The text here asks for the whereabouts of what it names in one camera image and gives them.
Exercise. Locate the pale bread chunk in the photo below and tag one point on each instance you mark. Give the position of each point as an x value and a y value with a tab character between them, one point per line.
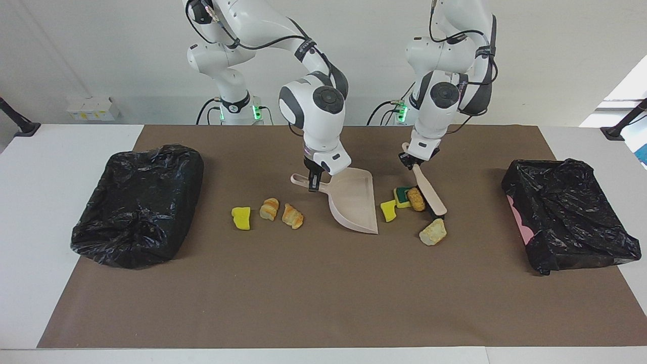
433	232

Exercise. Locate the black camera stand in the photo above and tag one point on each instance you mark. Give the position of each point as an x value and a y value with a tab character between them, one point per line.
20	126
619	129

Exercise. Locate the plain yellow sponge piece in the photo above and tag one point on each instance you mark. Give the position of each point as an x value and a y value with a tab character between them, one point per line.
242	218

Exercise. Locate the croissant piece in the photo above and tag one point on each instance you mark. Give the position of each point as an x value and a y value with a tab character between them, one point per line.
269	209
292	216

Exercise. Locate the black trash bag bin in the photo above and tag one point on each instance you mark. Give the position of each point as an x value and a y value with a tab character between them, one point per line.
136	212

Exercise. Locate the white wall socket box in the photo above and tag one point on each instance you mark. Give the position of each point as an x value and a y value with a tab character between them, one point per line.
93	108

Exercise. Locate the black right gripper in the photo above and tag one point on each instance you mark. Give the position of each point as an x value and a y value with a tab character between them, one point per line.
312	167

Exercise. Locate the beige plastic dustpan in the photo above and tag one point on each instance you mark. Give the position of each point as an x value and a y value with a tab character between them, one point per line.
354	202

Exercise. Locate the pink plastic bin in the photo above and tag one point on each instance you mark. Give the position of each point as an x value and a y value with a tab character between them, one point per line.
520	222

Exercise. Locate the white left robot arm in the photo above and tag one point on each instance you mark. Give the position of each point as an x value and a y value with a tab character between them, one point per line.
434	116

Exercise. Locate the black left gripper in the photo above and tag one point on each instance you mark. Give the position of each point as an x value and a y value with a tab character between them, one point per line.
417	163

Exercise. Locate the yellow green sponge piece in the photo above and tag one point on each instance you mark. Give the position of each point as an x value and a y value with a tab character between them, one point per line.
401	197

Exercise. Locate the brown paper mat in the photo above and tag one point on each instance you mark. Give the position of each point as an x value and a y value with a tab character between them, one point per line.
303	323

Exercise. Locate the black bag over pink bin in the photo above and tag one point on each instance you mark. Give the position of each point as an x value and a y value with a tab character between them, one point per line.
566	217

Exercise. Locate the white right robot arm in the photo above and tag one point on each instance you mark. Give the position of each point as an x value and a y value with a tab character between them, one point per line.
313	126

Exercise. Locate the brown bread roll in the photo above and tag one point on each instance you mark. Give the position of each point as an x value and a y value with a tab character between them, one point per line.
416	199

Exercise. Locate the beige hand brush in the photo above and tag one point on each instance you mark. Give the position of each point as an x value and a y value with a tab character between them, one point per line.
429	189

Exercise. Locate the notched yellow sponge piece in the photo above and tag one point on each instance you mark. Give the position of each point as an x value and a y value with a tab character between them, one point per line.
388	211

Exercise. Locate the blue object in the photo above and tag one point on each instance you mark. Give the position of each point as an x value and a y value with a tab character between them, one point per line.
643	154

